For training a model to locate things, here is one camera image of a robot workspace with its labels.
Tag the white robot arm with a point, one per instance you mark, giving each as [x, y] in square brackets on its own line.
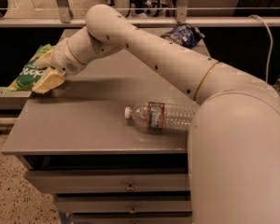
[234, 138]

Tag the dark blue chip bag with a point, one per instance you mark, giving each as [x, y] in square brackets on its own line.
[184, 35]

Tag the clear plastic water bottle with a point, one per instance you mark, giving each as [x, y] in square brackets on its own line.
[161, 115]

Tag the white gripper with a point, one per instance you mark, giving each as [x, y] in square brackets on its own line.
[63, 58]

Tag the green rice chip bag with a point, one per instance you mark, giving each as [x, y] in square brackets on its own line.
[29, 74]

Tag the metal railing frame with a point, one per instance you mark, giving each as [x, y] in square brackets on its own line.
[71, 13]

